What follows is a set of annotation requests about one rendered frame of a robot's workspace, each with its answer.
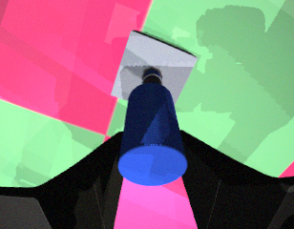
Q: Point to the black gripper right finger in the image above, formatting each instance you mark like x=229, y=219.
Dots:
x=225, y=194

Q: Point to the light grey square block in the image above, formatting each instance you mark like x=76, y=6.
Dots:
x=143, y=53

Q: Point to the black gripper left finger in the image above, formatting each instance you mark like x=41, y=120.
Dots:
x=83, y=197

